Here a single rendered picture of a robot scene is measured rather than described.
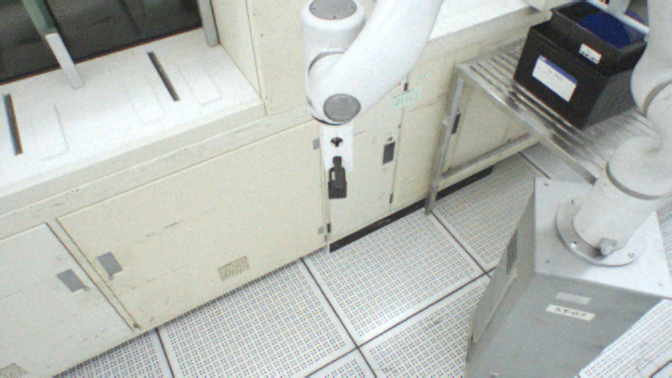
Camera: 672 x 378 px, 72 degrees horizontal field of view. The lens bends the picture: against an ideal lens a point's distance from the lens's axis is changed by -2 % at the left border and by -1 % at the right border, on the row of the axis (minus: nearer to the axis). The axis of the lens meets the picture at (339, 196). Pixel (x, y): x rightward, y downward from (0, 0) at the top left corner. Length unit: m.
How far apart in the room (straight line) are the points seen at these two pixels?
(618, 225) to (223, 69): 1.05
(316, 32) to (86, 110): 0.88
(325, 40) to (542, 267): 0.71
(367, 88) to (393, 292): 1.36
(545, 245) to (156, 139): 0.93
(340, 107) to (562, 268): 0.69
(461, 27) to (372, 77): 1.00
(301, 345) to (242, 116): 0.88
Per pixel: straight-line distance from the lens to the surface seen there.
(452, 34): 1.53
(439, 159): 1.82
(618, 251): 1.19
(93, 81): 1.48
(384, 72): 0.56
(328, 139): 0.71
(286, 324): 1.80
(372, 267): 1.91
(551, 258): 1.12
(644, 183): 1.02
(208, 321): 1.86
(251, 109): 1.25
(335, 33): 0.61
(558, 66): 1.43
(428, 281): 1.90
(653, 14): 0.81
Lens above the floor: 1.63
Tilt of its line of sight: 50 degrees down
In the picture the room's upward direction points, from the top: straight up
